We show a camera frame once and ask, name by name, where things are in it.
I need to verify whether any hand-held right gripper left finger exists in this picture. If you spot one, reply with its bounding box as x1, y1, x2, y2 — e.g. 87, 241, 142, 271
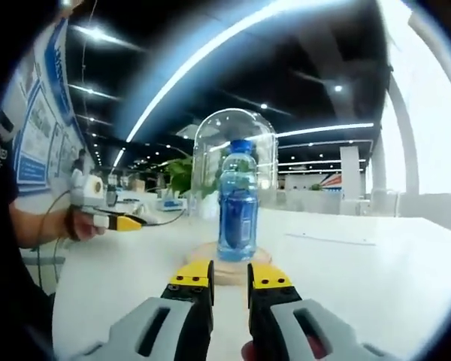
80, 259, 216, 361

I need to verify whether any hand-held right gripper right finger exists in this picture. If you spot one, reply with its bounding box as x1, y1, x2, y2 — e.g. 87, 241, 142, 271
247, 262, 399, 361

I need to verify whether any clear glass dome cover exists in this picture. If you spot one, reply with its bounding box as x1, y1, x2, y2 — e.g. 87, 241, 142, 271
192, 108, 280, 261

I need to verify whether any blue drink bottle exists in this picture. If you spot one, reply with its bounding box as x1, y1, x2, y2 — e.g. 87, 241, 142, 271
216, 139, 259, 263

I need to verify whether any person's left hand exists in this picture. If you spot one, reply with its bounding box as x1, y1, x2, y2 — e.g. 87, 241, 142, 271
73, 212, 108, 242

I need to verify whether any person's right hand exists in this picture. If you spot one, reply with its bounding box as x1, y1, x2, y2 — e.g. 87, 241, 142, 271
241, 337, 266, 361

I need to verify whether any blue white box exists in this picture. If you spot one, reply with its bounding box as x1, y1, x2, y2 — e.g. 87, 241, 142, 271
156, 196, 189, 212

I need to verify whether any green leafy plant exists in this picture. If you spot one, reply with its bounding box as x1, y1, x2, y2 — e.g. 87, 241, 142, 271
164, 149, 229, 201

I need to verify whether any white plant pot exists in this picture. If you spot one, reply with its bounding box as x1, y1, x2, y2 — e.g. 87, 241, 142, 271
189, 190, 222, 220

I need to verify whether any round wooden base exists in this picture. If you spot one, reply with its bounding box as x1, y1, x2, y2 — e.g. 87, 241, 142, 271
183, 240, 274, 287

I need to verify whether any white chest device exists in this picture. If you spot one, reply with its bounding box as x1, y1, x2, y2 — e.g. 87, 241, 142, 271
0, 108, 17, 142

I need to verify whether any person's dark shirt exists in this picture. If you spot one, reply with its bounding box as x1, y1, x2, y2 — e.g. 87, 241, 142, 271
0, 123, 58, 361

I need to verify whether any white office chair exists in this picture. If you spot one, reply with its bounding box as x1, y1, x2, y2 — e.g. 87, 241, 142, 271
370, 188, 401, 219

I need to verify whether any black table cable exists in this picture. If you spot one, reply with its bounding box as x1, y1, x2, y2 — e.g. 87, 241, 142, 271
141, 208, 191, 227

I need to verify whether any thin gripper cable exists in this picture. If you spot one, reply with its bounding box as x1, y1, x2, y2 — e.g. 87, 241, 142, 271
32, 187, 74, 289

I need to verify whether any blue white wall poster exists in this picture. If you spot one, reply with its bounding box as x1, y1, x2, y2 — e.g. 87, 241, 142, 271
14, 17, 79, 187

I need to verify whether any red blue wall banner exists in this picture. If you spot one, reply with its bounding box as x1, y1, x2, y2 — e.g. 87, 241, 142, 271
320, 170, 344, 190

